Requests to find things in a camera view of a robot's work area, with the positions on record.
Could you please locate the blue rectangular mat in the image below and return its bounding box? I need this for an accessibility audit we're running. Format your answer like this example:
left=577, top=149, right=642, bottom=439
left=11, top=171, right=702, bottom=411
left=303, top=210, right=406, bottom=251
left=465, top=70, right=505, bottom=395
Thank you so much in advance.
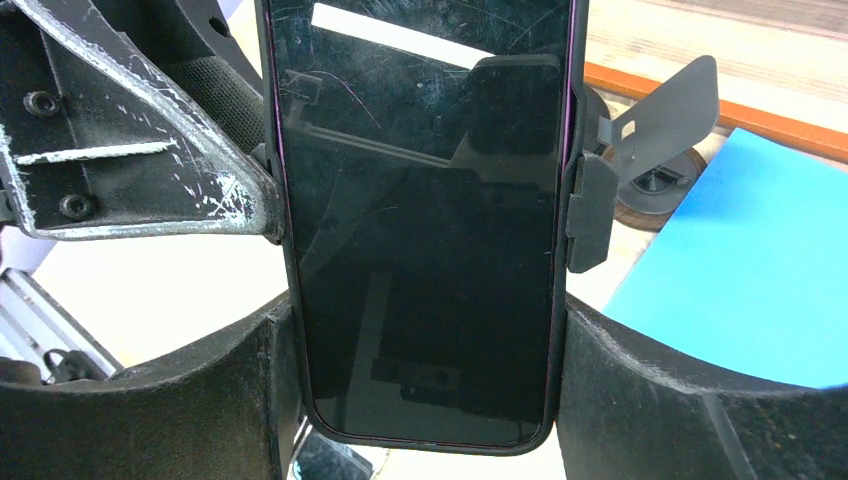
left=604, top=129, right=847, bottom=388

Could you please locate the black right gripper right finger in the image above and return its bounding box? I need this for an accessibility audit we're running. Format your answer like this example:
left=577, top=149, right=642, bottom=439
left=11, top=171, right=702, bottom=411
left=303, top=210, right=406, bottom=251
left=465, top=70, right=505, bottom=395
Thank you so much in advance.
left=556, top=296, right=847, bottom=479

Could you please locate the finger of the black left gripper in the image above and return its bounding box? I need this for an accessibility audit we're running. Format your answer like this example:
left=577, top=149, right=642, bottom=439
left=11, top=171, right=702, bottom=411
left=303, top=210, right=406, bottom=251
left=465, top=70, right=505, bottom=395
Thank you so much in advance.
left=94, top=0, right=265, bottom=153
left=1, top=1, right=284, bottom=242

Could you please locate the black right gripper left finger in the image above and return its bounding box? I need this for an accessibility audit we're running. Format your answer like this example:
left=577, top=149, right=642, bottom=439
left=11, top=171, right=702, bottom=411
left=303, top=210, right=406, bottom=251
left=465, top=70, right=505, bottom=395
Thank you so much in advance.
left=1, top=296, right=301, bottom=479

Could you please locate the black smartphone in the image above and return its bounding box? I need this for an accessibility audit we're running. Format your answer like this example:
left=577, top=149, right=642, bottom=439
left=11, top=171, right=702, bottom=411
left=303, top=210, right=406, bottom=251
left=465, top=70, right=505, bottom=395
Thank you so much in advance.
left=287, top=421, right=375, bottom=480

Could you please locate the orange wooden shelf rack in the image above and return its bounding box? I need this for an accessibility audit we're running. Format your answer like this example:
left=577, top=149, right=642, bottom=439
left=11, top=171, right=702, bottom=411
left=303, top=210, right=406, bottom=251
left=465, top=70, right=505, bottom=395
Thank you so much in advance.
left=586, top=1, right=847, bottom=163

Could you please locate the black phone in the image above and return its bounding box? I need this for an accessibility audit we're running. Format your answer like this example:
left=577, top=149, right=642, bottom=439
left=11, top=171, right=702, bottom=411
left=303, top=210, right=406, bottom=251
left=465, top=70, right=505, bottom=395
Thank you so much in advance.
left=256, top=1, right=587, bottom=456

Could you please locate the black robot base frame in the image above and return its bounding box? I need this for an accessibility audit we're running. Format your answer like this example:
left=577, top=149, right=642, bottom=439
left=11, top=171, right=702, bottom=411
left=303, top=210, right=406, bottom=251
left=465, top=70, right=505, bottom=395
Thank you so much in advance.
left=1, top=269, right=123, bottom=385

